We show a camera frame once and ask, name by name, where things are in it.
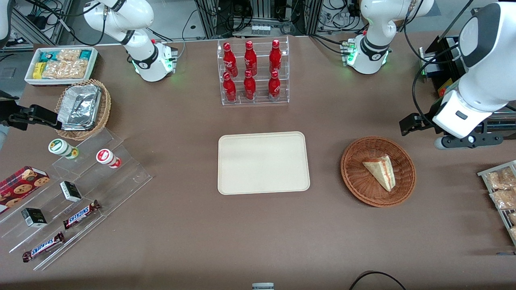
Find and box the black looped cable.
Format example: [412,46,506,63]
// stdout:
[348,270,408,290]

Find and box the beige plastic tray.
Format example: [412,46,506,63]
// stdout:
[217,131,311,196]

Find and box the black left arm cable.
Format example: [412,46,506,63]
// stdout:
[403,0,477,118]

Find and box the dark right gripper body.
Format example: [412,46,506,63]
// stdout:
[0,91,21,130]

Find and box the clear acrylic step shelf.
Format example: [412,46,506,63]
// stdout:
[0,128,153,271]

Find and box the brown Snickers bar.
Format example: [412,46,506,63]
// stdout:
[22,232,66,263]
[62,200,102,230]

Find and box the black box device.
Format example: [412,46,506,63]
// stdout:
[418,35,470,98]

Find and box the red tartan cookie box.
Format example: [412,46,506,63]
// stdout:
[0,166,51,214]

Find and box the green lid yogurt cup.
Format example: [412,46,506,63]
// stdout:
[48,138,79,160]

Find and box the red cola bottle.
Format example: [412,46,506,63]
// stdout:
[268,70,281,101]
[269,39,282,75]
[243,70,257,101]
[223,72,237,103]
[223,42,239,78]
[244,41,258,77]

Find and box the aluminium frame strut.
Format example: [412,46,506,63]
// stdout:
[11,0,74,46]

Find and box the light tan wicker basket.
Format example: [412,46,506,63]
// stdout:
[54,79,112,141]

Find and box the white rectangular snack bin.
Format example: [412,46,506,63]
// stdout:
[24,46,99,87]

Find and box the red lid yogurt cup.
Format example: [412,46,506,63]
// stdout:
[96,148,122,169]

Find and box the aluminium rail fixture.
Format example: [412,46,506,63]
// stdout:
[476,104,516,134]

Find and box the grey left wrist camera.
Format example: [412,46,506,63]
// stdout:
[434,134,505,151]

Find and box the aluminium equipment rack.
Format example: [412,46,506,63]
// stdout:
[193,0,325,39]

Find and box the stack of foil trays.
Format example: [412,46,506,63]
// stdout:
[57,84,102,132]

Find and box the small black carton box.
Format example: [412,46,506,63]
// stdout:
[59,180,83,203]
[21,207,48,229]

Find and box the brown round wicker basket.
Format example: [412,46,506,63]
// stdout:
[341,136,417,208]

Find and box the grey wire tray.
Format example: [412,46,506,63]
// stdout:
[477,160,516,247]

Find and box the triangular sandwich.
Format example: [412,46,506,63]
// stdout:
[362,155,397,193]

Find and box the clear acrylic bottle rack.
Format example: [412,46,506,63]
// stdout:
[216,36,290,106]

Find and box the clear cracker bag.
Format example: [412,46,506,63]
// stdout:
[56,49,81,62]
[41,60,89,80]

